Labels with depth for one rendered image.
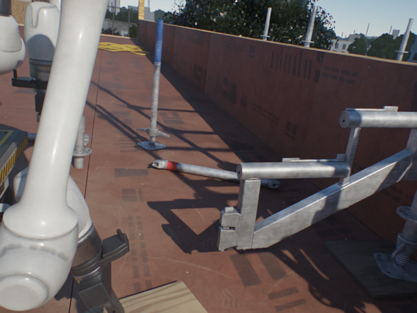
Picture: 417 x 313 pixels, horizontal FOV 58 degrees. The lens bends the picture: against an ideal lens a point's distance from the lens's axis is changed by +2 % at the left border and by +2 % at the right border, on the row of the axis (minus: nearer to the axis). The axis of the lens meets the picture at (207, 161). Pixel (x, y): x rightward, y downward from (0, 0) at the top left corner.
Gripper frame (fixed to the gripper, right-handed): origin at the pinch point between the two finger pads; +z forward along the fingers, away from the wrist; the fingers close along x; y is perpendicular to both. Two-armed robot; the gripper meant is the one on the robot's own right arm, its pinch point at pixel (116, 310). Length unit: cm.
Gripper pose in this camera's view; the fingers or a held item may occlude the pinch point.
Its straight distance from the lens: 93.6
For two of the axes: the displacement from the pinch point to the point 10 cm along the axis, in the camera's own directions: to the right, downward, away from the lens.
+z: 3.0, 8.6, 4.2
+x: 2.4, 3.6, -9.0
